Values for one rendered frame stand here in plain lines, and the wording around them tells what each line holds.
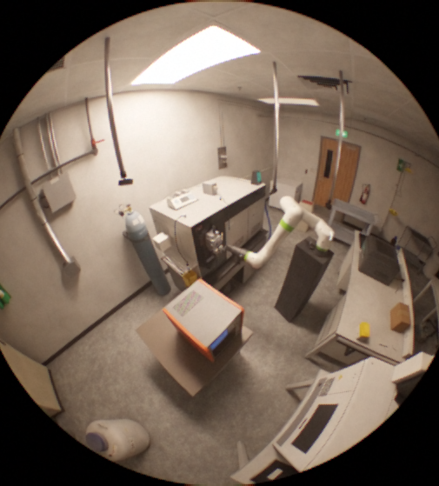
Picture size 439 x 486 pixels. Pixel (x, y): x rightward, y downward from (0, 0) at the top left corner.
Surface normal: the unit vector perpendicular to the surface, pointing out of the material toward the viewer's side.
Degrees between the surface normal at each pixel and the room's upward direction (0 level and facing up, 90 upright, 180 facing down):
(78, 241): 90
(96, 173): 90
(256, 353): 0
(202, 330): 0
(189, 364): 0
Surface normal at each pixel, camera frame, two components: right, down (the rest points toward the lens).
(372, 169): -0.66, 0.51
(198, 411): -0.07, -0.78
